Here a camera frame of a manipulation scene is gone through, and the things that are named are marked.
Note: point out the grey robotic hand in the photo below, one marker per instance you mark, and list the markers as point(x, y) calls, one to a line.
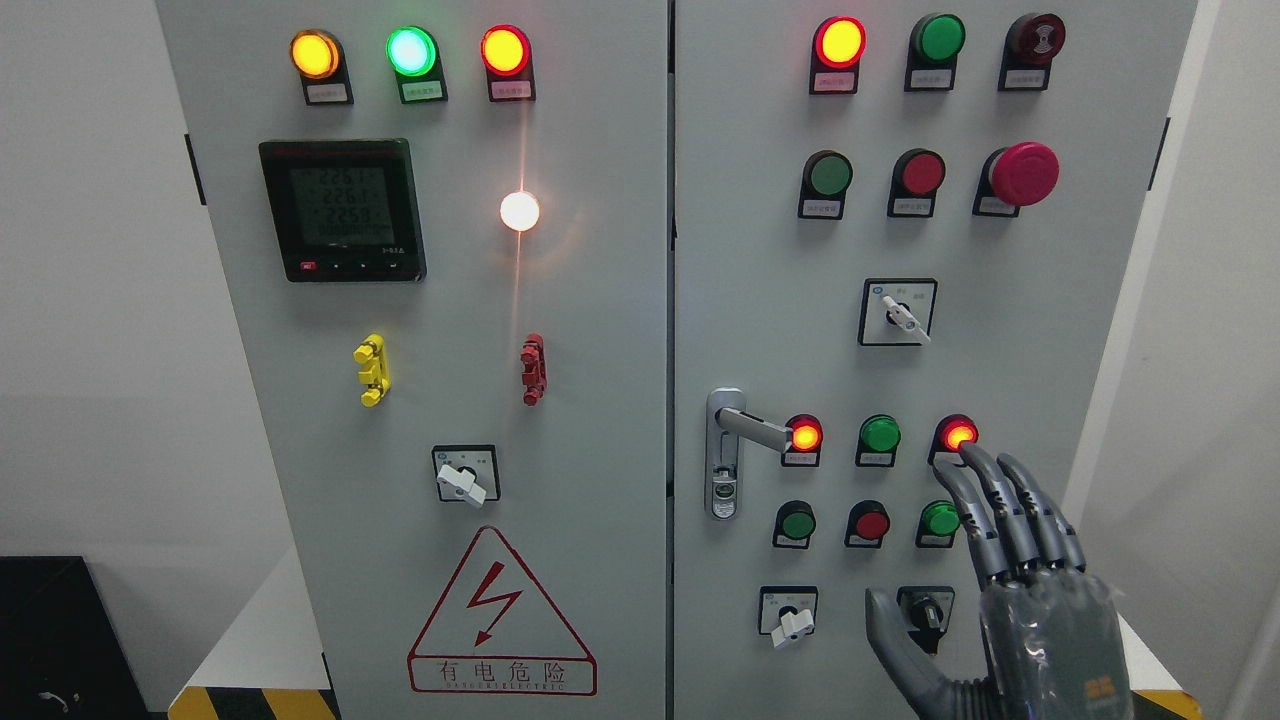
point(1053, 641)

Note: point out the silver door swing handle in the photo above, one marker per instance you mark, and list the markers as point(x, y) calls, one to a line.
point(727, 424)

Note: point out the grey right cabinet door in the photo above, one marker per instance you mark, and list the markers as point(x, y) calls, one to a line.
point(771, 304)

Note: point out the grey cabinet door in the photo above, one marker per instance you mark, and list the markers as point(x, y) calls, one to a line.
point(583, 473)
point(771, 304)

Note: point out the grey left cabinet door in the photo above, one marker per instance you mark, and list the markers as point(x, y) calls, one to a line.
point(583, 473)

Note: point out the green push button lower right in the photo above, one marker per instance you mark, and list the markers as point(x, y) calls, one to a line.
point(937, 526)

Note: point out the green push button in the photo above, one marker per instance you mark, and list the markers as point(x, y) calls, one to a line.
point(937, 526)
point(826, 178)
point(794, 525)

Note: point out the red push button lower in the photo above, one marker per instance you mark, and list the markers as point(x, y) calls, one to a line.
point(868, 523)

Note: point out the red push button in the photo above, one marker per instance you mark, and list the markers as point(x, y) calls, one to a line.
point(868, 523)
point(915, 180)

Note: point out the red lit lamp middle right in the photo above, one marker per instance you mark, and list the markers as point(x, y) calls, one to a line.
point(950, 435)

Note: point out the red lit lamp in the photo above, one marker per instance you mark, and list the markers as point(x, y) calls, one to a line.
point(837, 46)
point(950, 435)
point(805, 437)

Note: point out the green lamp middle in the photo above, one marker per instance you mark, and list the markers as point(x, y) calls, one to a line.
point(878, 441)

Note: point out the green push button lower left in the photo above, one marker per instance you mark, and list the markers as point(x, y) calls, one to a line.
point(794, 525)

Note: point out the red lit lamp middle left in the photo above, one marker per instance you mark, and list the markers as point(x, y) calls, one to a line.
point(805, 437)

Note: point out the red mushroom emergency stop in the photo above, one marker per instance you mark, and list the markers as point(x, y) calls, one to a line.
point(1016, 176)

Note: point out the red push button upper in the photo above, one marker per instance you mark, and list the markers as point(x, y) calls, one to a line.
point(915, 180)

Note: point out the green push button upper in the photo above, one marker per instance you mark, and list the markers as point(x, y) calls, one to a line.
point(826, 178)

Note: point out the red electric hazard warning sticker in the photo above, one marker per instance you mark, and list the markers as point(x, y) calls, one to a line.
point(495, 630)

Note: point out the red terminal connector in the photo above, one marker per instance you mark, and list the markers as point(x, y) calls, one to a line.
point(534, 369)

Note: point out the dark red buzzer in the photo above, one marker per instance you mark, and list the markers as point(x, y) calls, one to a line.
point(1033, 41)

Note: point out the green lamp top right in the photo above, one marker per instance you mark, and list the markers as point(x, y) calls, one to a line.
point(934, 43)

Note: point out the red lit lamp top right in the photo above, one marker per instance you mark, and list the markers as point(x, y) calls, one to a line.
point(837, 46)

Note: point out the white glowing indicator lamp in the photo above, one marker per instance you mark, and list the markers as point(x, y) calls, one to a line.
point(520, 211)

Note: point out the yellow terminal connector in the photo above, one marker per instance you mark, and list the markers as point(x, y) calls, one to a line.
point(372, 369)

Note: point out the white platform with hazard stripes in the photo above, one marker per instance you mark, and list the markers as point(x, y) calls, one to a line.
point(269, 664)

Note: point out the red indicator lamp top left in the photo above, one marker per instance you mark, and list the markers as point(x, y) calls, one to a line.
point(507, 58)

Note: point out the black digital power meter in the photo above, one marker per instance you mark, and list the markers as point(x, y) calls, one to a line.
point(345, 210)

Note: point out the green indicator lamp top left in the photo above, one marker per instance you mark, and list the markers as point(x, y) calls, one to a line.
point(415, 57)

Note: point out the yellow indicator lamp top left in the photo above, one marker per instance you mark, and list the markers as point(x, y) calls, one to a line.
point(320, 60)

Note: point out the black box lower left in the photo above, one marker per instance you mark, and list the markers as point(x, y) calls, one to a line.
point(60, 658)

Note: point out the black knob selector switch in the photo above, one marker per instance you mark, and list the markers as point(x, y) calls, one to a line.
point(927, 612)

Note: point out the lower white rotary selector switch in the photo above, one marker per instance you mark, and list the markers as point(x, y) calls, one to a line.
point(787, 613)

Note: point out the upper right rotary selector switch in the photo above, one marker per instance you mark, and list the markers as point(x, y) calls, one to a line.
point(897, 311)

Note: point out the left door rotary selector switch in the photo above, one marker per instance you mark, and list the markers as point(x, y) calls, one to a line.
point(466, 473)

